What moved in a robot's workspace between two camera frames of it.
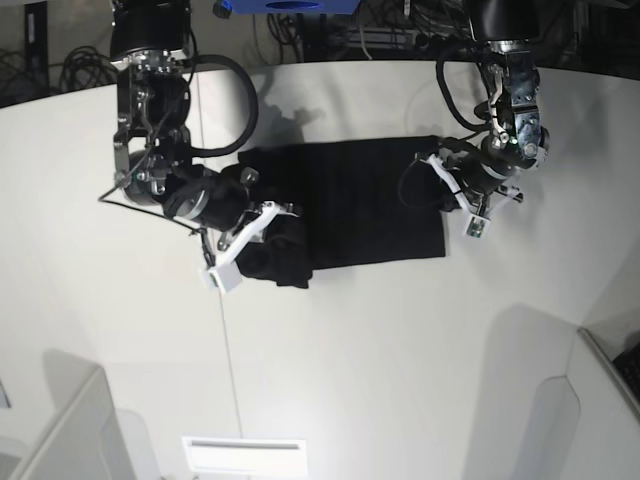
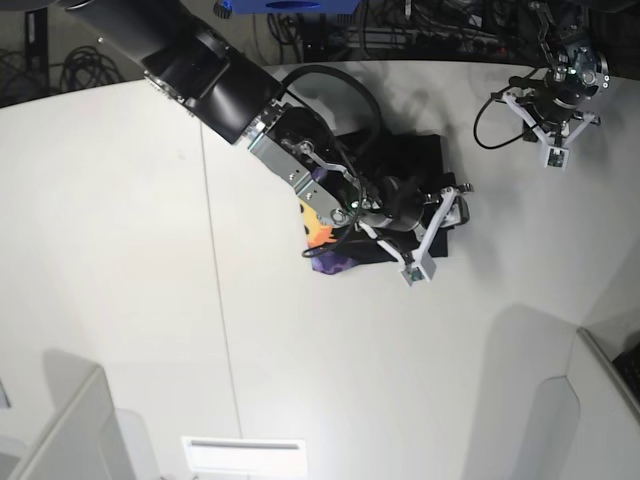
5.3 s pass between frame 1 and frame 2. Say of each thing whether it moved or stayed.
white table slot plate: stayed
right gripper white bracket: moved
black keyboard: stayed
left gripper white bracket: moved
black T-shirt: moved
